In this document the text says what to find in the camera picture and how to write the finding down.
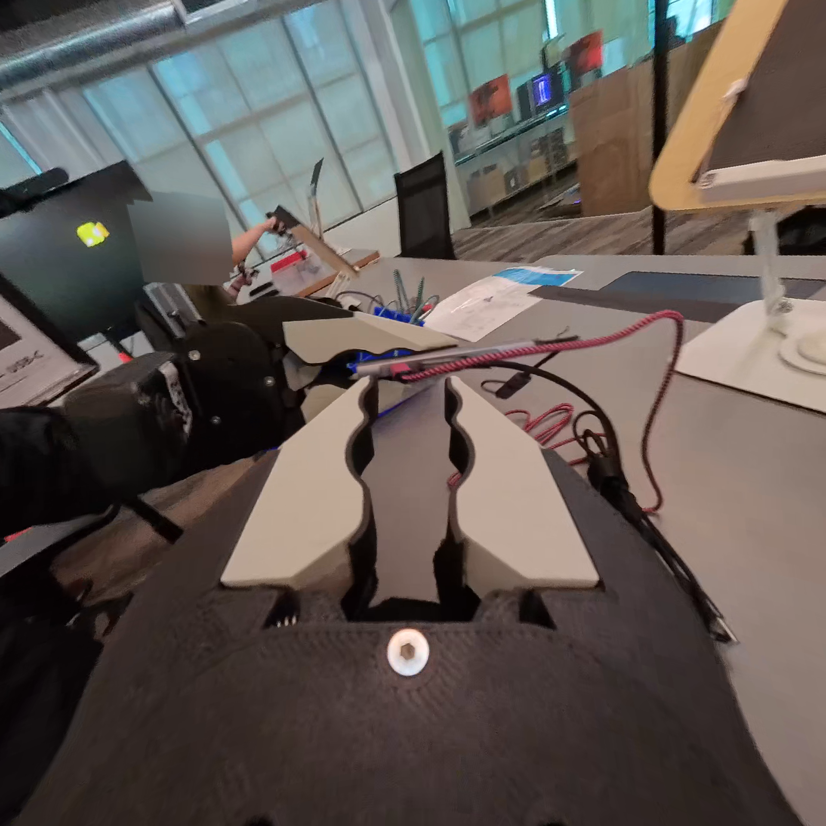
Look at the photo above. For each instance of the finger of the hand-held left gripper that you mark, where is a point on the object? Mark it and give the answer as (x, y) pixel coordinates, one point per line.
(322, 397)
(361, 335)

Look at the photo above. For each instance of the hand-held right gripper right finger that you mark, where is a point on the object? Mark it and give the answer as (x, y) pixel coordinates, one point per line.
(523, 516)

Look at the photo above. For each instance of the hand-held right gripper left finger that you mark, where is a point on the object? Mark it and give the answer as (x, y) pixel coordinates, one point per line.
(303, 516)

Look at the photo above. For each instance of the blue divided plastic bin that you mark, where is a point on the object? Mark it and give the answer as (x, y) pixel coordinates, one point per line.
(387, 314)

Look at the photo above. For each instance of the grey usb hub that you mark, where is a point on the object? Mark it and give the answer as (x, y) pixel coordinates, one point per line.
(452, 353)

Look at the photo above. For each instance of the wooden table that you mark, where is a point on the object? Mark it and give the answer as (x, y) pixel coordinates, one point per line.
(361, 261)

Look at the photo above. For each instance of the clear plastic organiser box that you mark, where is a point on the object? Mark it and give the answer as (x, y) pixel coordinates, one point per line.
(293, 271)

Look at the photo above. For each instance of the printed paper sheet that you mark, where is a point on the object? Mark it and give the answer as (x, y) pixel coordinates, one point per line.
(490, 303)

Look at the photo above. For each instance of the black office chair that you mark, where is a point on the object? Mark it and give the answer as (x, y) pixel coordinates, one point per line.
(423, 206)

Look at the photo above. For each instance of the black monitor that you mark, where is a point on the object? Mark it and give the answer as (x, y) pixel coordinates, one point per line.
(64, 271)

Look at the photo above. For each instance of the black framed marker sign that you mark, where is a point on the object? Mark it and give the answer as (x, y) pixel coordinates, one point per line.
(32, 361)

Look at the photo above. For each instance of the metal storage shelf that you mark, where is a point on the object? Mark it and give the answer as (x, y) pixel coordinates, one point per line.
(516, 148)

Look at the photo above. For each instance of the grey mesh office chair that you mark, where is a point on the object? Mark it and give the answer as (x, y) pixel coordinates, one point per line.
(39, 542)

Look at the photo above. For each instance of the black webcam bar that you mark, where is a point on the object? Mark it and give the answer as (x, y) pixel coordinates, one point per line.
(32, 187)

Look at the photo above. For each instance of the large cardboard box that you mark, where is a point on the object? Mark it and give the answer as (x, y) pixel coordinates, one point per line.
(613, 148)

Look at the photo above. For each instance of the black round-headed light pole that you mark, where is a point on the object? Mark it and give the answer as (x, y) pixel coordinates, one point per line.
(658, 129)

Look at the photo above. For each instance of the silver air duct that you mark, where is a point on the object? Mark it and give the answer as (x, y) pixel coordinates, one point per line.
(64, 51)

